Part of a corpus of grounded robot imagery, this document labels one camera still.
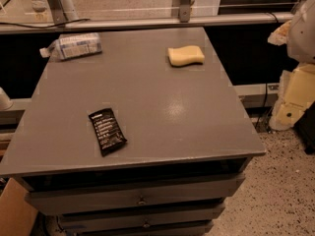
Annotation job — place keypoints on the black rxbar chocolate wrapper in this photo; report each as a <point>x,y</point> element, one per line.
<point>108,133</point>

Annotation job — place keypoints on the brown cardboard box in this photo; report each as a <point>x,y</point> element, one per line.
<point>17,217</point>

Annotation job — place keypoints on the top grey drawer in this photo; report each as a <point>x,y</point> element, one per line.
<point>145,194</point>

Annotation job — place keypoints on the grey drawer cabinet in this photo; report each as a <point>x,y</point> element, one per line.
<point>179,122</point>

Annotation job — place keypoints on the middle grey drawer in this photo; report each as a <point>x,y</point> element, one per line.
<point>145,218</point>

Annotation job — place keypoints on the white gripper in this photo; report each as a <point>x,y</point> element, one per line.
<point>302,36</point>

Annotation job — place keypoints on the yellow sponge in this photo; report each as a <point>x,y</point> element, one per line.
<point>186,55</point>

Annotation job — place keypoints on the grey metal rail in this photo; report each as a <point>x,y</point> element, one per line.
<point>149,24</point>

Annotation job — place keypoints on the blue plastic water bottle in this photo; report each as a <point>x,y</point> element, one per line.
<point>74,46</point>

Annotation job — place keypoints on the grey drawer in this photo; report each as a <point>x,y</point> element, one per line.
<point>145,218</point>
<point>145,194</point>

